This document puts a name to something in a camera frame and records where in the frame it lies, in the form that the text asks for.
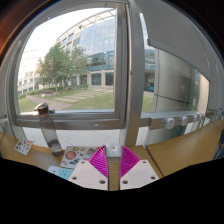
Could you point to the clear water bottle dark cap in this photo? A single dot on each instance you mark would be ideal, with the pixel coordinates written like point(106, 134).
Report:
point(50, 133)

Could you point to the glass office building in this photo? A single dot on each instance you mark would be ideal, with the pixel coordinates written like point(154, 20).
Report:
point(96, 40)

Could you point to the sticker sheet with green stickers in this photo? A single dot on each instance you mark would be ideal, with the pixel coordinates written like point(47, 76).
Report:
point(23, 146)

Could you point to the grey window frame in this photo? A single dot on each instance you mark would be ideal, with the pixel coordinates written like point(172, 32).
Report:
point(132, 83)

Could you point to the black chair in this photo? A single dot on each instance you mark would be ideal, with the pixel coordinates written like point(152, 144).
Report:
point(220, 145)

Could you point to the blue car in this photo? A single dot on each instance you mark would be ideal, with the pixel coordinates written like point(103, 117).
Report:
point(150, 87)

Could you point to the green tree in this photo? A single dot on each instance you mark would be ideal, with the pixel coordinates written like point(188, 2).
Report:
point(61, 65)

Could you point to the sticker sheet with red circle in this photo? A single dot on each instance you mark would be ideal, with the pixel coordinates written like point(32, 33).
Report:
point(75, 156)

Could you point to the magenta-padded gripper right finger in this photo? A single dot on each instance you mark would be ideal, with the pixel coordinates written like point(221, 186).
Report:
point(140, 173)

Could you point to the white rail with knobs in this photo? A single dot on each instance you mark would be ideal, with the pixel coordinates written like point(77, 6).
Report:
point(170, 122)

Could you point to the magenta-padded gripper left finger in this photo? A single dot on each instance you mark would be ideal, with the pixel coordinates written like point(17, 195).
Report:
point(88, 175)

